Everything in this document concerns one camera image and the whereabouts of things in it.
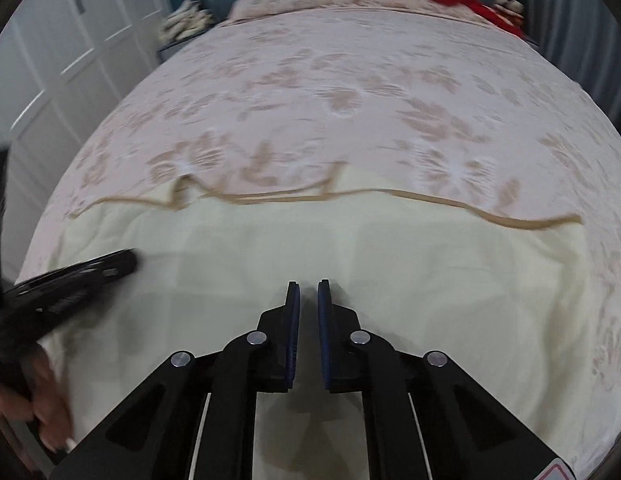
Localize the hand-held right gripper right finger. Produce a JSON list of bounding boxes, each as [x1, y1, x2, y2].
[[317, 279, 577, 480]]

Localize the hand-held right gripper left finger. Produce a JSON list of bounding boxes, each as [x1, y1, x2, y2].
[[50, 281, 302, 480]]

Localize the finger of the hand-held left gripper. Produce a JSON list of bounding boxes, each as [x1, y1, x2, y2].
[[5, 249, 139, 312]]

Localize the cream quilted zip jacket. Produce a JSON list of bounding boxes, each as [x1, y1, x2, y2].
[[38, 162, 609, 480]]

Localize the pile of cream clothes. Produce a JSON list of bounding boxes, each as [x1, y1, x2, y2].
[[159, 0, 214, 45]]

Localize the person's left hand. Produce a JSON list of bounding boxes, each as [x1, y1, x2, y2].
[[0, 342, 77, 457]]

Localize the white panelled wardrobe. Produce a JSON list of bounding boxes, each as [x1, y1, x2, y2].
[[0, 0, 174, 281]]

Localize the grey nightstand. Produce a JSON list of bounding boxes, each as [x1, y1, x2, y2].
[[156, 35, 202, 64]]

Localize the bed with pink floral cover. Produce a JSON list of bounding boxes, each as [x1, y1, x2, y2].
[[15, 7, 621, 480]]

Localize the pink floral pillow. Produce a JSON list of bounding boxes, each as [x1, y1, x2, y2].
[[228, 0, 362, 24], [358, 0, 487, 24]]

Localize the plush dolls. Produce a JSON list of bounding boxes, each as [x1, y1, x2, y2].
[[493, 0, 527, 24]]

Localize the grey curtain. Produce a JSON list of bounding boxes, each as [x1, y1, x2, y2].
[[521, 0, 621, 146]]

